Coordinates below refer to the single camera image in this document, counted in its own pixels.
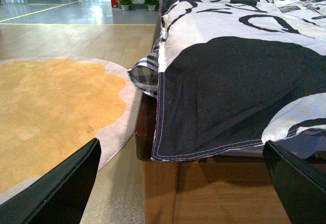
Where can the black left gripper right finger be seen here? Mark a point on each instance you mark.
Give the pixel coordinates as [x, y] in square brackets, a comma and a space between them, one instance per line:
[299, 185]

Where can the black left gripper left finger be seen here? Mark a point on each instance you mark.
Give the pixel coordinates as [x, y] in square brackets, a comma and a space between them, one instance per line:
[61, 195]

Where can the orange and grey rug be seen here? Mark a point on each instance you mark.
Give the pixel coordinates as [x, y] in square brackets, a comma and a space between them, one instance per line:
[50, 108]

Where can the black white patterned duvet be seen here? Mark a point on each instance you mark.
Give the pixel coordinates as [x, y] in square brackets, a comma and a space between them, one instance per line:
[234, 74]

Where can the plaid grey pillow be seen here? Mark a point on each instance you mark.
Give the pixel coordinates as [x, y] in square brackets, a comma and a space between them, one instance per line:
[144, 74]

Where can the left potted green plant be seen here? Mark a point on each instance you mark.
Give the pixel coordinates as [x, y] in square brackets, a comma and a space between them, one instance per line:
[125, 4]

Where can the potted green plant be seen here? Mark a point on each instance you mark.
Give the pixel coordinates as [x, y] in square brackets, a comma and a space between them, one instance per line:
[125, 4]
[151, 4]

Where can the right potted green plant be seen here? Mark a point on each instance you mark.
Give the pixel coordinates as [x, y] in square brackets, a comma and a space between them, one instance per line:
[151, 4]

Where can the wooden bed frame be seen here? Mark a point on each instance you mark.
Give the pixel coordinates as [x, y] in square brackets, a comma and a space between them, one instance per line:
[222, 189]

